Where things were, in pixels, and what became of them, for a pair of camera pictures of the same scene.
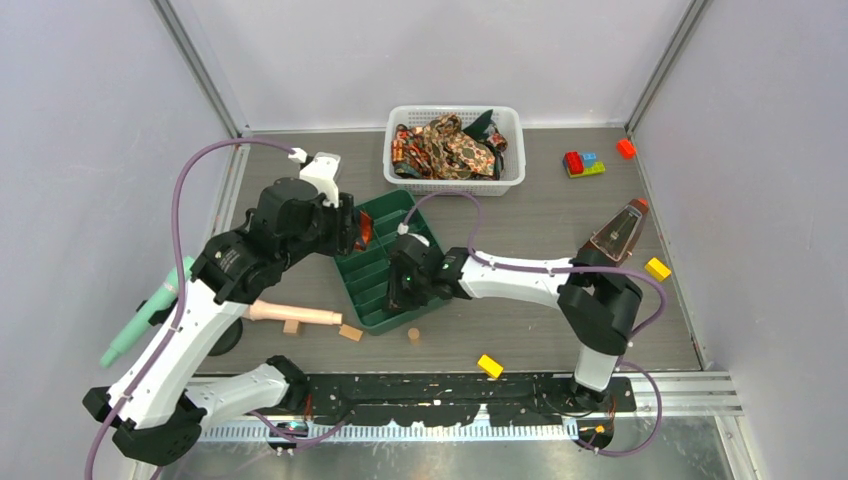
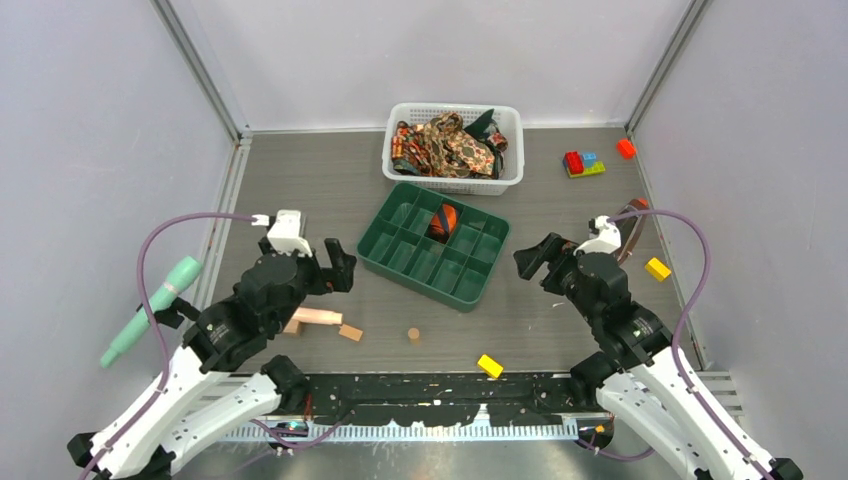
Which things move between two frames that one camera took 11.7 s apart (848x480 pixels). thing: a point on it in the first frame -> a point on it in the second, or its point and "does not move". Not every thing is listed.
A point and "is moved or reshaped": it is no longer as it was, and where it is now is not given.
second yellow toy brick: [657, 269] does not move
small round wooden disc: [413, 335] does not move
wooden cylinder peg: [283, 313] does not move
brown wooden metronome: [615, 239] does not move
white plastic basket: [472, 148] does not move
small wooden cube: [292, 327] does not move
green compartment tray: [365, 270] is moved or reshaped
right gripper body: [408, 291] -> [561, 277]
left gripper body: [332, 226] -> [319, 280]
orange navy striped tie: [366, 227] -> [443, 223]
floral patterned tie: [440, 149] does not move
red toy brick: [626, 149] does not move
